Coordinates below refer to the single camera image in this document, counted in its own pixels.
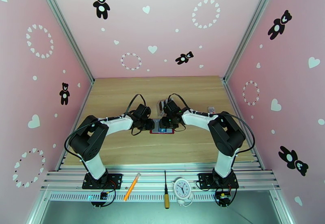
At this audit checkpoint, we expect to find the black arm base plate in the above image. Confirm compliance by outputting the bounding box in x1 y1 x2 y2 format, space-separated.
82 173 123 190
197 172 239 190

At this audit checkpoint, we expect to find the yellow handle screwdriver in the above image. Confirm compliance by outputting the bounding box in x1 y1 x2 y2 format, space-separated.
164 170 170 209

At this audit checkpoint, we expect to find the aluminium front rail base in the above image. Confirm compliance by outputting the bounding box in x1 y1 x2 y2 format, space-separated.
40 164 281 202

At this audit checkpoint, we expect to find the aluminium frame post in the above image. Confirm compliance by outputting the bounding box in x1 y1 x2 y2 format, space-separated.
34 0 95 84
222 0 280 82

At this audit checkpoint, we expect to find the white alarm clock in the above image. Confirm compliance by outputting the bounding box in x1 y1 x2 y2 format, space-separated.
172 177 194 207

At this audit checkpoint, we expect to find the small black circuit board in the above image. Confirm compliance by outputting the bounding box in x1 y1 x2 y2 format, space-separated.
91 191 108 201

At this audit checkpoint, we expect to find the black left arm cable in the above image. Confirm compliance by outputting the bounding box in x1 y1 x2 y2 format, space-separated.
64 94 147 158

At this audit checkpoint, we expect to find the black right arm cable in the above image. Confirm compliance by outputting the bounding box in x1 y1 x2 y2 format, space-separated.
169 93 255 155

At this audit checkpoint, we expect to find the red leather card holder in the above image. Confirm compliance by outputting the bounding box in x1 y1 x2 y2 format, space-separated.
149 119 175 135

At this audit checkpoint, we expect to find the circuit board yellow connector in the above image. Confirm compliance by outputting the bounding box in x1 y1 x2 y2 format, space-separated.
215 190 233 207

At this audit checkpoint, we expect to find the aluminium side rail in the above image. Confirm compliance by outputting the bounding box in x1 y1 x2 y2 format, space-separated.
223 78 264 170
56 81 94 170

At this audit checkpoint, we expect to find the orange pen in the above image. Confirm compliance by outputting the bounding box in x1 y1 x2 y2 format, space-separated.
123 172 141 202

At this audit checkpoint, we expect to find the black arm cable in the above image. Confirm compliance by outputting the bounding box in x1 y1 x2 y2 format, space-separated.
169 93 255 155
64 94 147 158

